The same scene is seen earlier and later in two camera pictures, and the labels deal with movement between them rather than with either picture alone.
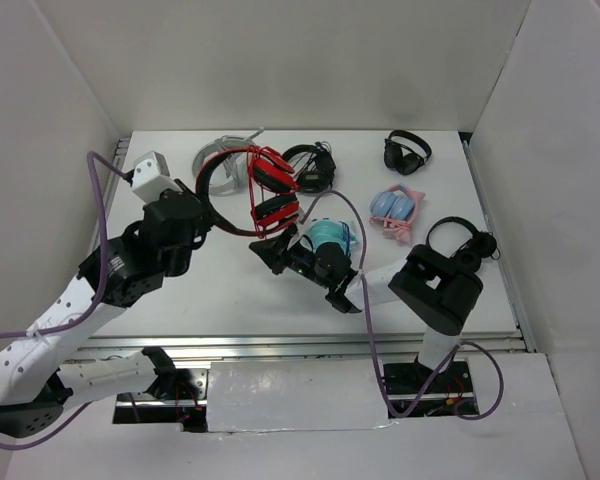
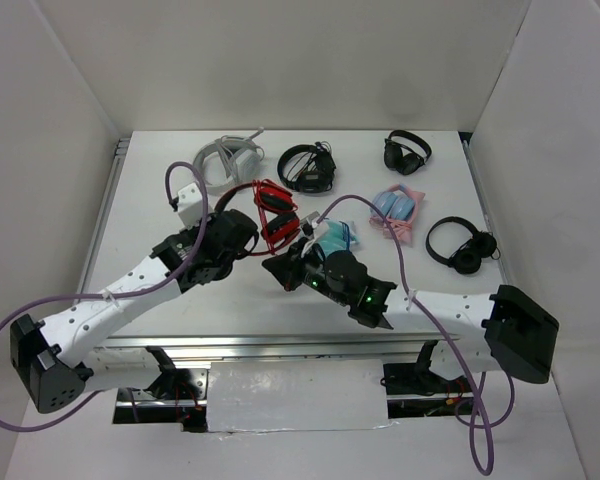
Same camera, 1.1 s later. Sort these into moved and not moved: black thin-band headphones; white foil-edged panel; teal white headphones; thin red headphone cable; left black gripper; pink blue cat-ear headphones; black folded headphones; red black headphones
Moved: thin red headphone cable; red black headphones; left black gripper
Not moved: black folded headphones; pink blue cat-ear headphones; white foil-edged panel; black thin-band headphones; teal white headphones
